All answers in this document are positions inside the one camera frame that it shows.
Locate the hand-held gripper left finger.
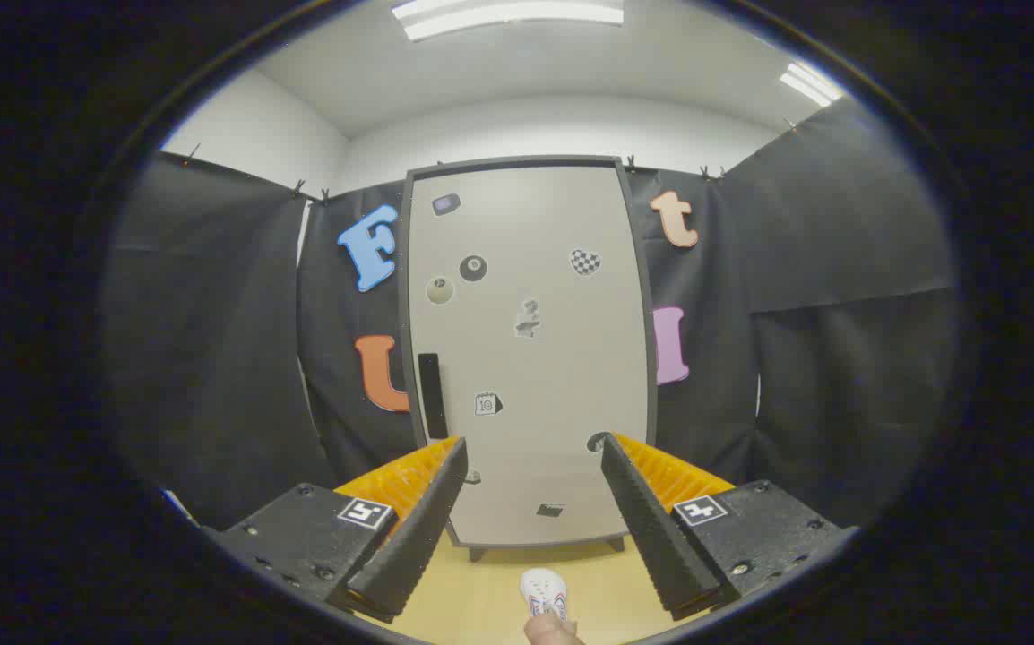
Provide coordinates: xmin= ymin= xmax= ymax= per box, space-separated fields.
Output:
xmin=203 ymin=436 xmax=470 ymax=625

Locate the white shoe with perforations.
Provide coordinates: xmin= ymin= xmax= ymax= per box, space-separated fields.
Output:
xmin=520 ymin=568 xmax=569 ymax=622

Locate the grey shoe cabinet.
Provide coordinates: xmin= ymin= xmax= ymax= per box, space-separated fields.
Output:
xmin=398 ymin=155 xmax=659 ymax=563

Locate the black backdrop cloth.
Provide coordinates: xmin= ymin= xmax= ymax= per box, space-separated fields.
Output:
xmin=103 ymin=97 xmax=961 ymax=529

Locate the long ceiling light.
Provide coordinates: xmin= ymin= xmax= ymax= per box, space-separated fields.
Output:
xmin=392 ymin=0 xmax=625 ymax=43

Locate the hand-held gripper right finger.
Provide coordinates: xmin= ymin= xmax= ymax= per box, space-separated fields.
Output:
xmin=600 ymin=433 xmax=860 ymax=622

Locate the black door handle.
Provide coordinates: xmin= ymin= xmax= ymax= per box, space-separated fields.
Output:
xmin=417 ymin=353 xmax=449 ymax=440

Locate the small ceiling light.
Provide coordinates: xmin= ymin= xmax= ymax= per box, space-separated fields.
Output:
xmin=779 ymin=61 xmax=843 ymax=108

